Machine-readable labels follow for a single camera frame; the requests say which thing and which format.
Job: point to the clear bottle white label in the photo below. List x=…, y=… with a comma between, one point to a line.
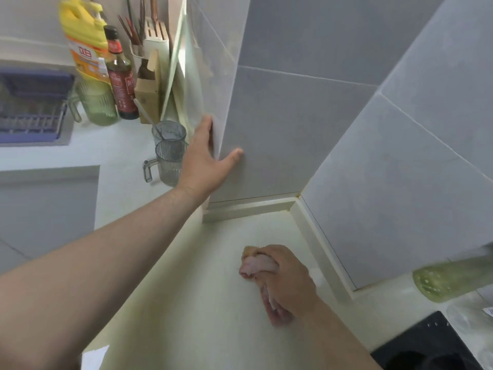
x=471, y=315

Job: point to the beige utensil holder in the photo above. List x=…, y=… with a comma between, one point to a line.
x=158, y=46

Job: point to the brown chopstick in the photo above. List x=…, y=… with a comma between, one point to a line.
x=129, y=32

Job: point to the pale green cutting board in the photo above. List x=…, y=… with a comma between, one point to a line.
x=188, y=73

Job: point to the beige spatula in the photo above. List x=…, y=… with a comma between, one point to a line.
x=154, y=7

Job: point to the black glass gas stove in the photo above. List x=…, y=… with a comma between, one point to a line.
x=423, y=339

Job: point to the clear bottle yellowish oil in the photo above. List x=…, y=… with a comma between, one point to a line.
x=450, y=277

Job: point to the yellow detergent bottle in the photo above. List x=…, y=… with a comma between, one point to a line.
x=82, y=38

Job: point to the dark chopstick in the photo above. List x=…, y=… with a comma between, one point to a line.
x=129, y=9

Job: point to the person's left hand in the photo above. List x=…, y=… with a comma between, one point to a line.
x=200, y=169

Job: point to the dark sauce bottle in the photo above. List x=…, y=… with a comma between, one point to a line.
x=121, y=84

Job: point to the small brown cardboard box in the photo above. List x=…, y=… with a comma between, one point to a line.
x=148, y=96

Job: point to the steel sink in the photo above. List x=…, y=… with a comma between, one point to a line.
x=38, y=140

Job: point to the green tinted ribbed glass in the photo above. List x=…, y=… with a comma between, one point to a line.
x=98, y=104

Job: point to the dark tinted drinking glass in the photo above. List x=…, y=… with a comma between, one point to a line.
x=171, y=165

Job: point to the person's right hand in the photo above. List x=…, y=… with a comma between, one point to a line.
x=292, y=285

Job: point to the white countertop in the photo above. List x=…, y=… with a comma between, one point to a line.
x=123, y=181

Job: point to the pink dish cloth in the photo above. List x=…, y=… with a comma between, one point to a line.
x=254, y=265

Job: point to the person's right forearm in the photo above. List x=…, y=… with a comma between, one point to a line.
x=339, y=342

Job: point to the person's left forearm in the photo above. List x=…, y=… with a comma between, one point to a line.
x=84, y=277

